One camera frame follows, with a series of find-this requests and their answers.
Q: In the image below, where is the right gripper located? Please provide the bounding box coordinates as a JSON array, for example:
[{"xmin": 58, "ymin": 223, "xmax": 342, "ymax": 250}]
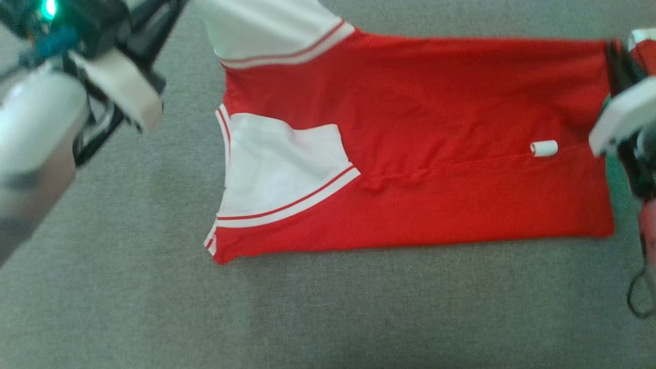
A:
[{"xmin": 588, "ymin": 40, "xmax": 656, "ymax": 158}]

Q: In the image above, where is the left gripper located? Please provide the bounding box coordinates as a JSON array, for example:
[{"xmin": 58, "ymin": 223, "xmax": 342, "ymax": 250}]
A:
[{"xmin": 69, "ymin": 0, "xmax": 189, "ymax": 167}]

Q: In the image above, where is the red and white jersey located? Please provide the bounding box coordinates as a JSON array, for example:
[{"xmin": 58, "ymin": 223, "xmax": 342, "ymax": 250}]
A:
[{"xmin": 189, "ymin": 0, "xmax": 616, "ymax": 265}]

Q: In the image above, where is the folded red garment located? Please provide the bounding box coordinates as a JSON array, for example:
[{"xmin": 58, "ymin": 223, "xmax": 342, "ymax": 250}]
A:
[{"xmin": 628, "ymin": 28, "xmax": 656, "ymax": 78}]

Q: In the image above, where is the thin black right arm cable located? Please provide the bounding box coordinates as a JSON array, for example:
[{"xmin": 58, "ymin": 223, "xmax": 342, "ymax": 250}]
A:
[{"xmin": 627, "ymin": 231, "xmax": 656, "ymax": 319}]

